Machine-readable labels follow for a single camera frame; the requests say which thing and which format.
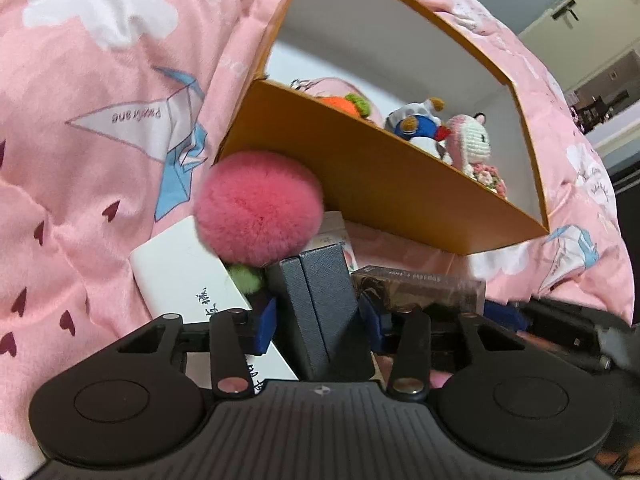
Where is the dark grey textured box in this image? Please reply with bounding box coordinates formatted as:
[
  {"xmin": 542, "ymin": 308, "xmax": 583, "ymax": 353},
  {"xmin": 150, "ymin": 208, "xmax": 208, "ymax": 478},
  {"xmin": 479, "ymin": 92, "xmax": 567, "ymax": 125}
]
[{"xmin": 265, "ymin": 242, "xmax": 376, "ymax": 384}]

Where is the white glasses box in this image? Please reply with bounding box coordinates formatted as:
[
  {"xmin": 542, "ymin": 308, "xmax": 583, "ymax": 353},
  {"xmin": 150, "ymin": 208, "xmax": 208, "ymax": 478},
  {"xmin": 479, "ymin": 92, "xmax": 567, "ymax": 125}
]
[{"xmin": 129, "ymin": 215, "xmax": 301, "ymax": 396}]

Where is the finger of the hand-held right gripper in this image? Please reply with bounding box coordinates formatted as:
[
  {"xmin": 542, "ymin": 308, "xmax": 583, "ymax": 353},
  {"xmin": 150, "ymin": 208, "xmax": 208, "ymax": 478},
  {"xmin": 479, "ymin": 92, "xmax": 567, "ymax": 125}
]
[{"xmin": 482, "ymin": 299, "xmax": 599, "ymax": 357}]

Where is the orange carrot plush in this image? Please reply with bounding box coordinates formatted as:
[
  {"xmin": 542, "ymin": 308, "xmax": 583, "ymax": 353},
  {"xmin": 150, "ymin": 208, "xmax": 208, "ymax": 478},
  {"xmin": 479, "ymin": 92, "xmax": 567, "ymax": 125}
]
[{"xmin": 317, "ymin": 91, "xmax": 374, "ymax": 121}]

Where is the black wardrobe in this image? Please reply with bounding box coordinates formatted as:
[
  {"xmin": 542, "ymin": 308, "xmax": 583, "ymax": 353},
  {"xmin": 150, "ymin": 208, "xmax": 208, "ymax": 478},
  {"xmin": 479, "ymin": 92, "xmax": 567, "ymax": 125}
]
[{"xmin": 605, "ymin": 161, "xmax": 640, "ymax": 323}]

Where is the dark printed box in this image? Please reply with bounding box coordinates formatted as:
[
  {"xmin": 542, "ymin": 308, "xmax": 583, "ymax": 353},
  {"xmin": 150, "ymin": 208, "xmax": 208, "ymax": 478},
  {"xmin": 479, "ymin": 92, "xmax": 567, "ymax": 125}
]
[{"xmin": 350, "ymin": 264, "xmax": 487, "ymax": 317}]

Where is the white zip packet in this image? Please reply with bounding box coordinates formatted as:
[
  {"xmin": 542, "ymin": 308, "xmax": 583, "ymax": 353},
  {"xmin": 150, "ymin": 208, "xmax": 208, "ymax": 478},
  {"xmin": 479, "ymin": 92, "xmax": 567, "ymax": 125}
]
[{"xmin": 309, "ymin": 211, "xmax": 359, "ymax": 273}]

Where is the cream door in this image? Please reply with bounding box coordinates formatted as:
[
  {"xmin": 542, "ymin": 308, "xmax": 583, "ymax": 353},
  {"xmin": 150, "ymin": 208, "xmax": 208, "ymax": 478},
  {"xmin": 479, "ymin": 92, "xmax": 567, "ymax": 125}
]
[{"xmin": 517, "ymin": 0, "xmax": 640, "ymax": 97}]

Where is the orange cardboard box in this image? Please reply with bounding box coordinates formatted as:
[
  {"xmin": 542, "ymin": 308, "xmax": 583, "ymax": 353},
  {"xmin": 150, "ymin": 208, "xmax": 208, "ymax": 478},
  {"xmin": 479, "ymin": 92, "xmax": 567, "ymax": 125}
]
[{"xmin": 212, "ymin": 0, "xmax": 551, "ymax": 256}]

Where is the black door handle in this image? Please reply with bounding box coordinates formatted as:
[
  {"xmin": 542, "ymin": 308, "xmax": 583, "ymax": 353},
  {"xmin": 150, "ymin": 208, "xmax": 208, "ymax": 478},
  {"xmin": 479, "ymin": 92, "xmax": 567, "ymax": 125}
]
[{"xmin": 552, "ymin": 0, "xmax": 582, "ymax": 24}]

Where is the pink fluffy pompom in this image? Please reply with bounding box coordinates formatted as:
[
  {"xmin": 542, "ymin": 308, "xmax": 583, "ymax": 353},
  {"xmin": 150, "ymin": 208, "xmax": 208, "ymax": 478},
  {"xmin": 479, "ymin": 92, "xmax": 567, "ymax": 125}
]
[{"xmin": 194, "ymin": 150, "xmax": 326, "ymax": 267}]

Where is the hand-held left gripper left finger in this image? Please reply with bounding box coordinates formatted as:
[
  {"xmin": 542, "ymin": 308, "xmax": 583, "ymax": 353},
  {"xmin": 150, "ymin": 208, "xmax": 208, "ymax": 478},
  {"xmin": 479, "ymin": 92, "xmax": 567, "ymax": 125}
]
[{"xmin": 117, "ymin": 297, "xmax": 279, "ymax": 402}]

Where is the duck plush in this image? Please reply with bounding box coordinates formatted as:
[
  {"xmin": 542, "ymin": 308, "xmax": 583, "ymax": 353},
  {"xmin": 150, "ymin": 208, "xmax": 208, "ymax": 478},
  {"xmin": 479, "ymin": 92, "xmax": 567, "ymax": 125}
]
[{"xmin": 384, "ymin": 97, "xmax": 454, "ymax": 155}]

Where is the pink printed blanket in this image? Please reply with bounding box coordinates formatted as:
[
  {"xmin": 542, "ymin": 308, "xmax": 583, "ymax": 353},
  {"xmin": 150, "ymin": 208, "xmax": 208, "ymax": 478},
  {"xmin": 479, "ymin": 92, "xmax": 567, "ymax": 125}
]
[{"xmin": 0, "ymin": 0, "xmax": 636, "ymax": 461}]

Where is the white crochet bunny doll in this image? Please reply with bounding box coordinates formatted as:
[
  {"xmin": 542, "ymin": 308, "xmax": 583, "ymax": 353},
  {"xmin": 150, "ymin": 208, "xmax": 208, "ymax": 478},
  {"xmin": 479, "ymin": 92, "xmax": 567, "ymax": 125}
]
[{"xmin": 442, "ymin": 112, "xmax": 511, "ymax": 197}]

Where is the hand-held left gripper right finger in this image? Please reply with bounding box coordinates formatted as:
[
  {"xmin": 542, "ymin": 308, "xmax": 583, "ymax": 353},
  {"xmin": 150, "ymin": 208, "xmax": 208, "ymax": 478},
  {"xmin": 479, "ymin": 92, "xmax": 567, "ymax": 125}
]
[{"xmin": 358, "ymin": 296, "xmax": 523, "ymax": 402}]

